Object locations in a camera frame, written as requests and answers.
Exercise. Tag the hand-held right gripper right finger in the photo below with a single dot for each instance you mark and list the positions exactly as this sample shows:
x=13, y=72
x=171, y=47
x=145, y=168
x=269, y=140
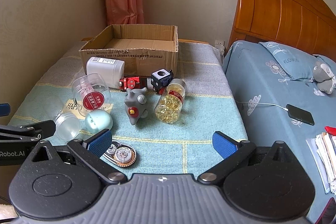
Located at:
x=222, y=142

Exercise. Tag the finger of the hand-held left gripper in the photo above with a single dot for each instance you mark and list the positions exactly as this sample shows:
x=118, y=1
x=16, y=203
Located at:
x=4, y=109
x=39, y=128

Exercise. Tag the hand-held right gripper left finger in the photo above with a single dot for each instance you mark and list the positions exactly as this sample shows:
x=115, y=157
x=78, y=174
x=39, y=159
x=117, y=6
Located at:
x=101, y=142

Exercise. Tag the small clear jar white lid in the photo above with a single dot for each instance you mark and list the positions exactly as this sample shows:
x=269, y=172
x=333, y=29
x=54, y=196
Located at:
x=67, y=127

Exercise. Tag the large clear jar red label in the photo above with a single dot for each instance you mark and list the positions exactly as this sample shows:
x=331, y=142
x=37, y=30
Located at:
x=92, y=102

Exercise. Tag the grey cartoon toy figure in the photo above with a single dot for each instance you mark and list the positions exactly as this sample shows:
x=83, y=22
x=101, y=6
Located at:
x=134, y=103

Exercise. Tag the clear bottle of yellow capsules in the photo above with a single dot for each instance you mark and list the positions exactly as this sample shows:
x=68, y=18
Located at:
x=168, y=108

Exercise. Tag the white plastic bottle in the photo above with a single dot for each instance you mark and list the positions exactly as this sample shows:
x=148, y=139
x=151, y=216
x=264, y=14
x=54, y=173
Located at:
x=105, y=69

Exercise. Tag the cardboard box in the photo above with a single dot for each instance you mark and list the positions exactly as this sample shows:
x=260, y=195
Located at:
x=147, y=58

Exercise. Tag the teal egg-shaped case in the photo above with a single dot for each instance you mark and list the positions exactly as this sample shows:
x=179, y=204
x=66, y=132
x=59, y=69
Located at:
x=101, y=119

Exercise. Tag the yellow greeting card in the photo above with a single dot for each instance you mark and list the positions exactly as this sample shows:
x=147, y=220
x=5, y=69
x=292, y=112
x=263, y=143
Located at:
x=72, y=106

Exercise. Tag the light blue pillow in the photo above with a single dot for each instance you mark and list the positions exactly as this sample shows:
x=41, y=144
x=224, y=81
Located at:
x=262, y=148

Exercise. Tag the small red packet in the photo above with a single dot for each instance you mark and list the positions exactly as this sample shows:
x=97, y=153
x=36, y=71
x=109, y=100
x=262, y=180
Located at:
x=130, y=81

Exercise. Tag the black smartphone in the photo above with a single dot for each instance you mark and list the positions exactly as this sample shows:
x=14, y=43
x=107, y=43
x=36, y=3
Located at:
x=300, y=115

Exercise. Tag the stack of papers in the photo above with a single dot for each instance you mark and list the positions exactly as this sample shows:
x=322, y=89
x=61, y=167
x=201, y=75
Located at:
x=324, y=158

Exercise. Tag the blue floral pillow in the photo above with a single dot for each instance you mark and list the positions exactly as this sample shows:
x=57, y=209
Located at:
x=288, y=61

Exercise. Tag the small red object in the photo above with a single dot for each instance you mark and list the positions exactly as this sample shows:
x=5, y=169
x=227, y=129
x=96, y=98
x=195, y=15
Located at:
x=331, y=130

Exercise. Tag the grey plush toy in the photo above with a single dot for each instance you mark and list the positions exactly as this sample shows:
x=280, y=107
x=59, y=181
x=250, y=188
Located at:
x=324, y=77

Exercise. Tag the dark red object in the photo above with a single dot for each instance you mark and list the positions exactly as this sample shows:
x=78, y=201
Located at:
x=329, y=212

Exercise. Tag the wooden bed headboard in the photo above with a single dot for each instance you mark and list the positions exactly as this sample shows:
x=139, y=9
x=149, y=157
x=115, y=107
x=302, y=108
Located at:
x=275, y=16

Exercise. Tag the white wall socket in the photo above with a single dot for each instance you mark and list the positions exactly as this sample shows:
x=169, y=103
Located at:
x=220, y=45

